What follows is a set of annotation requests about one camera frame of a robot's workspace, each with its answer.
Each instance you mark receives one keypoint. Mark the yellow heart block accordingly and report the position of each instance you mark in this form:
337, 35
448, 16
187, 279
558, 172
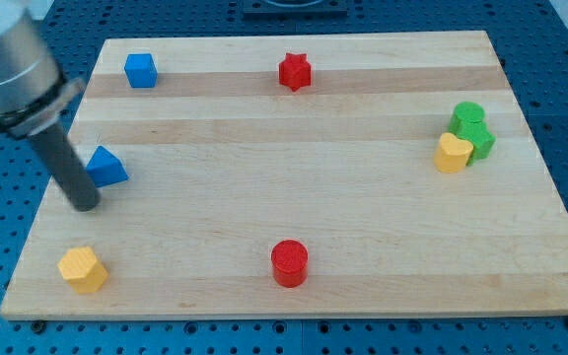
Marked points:
452, 153

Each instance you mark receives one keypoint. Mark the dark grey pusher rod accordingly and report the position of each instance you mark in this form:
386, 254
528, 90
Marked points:
59, 157

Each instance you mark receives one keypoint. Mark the wooden board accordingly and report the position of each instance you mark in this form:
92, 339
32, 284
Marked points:
224, 163

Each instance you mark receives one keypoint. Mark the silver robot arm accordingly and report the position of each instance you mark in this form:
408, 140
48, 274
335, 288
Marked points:
33, 93

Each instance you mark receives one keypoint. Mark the blue cube block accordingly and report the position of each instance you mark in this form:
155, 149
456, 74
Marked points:
140, 70

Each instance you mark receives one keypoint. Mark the red cylinder block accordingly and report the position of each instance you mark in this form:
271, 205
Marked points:
289, 260

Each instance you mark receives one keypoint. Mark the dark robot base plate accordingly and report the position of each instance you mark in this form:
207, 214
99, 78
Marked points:
261, 8

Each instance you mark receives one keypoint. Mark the green cylinder block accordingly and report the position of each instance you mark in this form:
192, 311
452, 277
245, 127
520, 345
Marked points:
465, 114

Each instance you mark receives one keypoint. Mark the yellow hexagon block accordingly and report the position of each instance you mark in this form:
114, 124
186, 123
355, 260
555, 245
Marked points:
82, 270

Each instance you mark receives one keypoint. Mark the red star block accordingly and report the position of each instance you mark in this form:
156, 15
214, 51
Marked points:
295, 71

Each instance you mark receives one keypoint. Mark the blue triangle block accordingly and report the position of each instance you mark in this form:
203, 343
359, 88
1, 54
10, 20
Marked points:
105, 168

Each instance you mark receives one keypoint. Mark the green star block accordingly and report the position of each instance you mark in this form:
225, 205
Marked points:
479, 136

